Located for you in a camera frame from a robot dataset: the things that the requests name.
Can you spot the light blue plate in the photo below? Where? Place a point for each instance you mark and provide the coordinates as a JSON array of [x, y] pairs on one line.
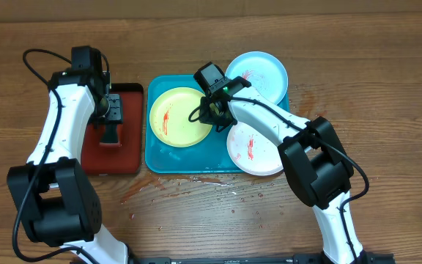
[[265, 72]]

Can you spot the red green sponge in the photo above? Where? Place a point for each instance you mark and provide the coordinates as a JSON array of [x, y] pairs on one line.
[[110, 137]]

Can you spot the black red sponge tray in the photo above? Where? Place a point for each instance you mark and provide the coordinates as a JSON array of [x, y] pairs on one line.
[[125, 159]]

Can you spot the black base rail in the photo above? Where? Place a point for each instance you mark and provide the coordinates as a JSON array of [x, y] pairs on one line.
[[319, 258]]

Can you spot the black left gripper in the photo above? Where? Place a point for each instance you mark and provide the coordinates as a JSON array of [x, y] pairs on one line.
[[116, 114]]

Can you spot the teal plastic tray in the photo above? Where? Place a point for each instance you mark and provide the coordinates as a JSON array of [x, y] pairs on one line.
[[208, 156]]

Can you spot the yellow plate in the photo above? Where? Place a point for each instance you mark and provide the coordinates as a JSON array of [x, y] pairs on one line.
[[168, 118]]

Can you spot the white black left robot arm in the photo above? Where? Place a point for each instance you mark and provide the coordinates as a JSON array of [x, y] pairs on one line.
[[58, 208]]

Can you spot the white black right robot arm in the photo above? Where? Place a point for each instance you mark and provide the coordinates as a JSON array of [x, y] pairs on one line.
[[316, 166]]

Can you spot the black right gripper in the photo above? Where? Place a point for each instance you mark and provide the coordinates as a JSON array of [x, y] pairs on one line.
[[209, 118]]

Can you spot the white plate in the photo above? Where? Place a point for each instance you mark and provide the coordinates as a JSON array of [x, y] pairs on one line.
[[252, 152]]

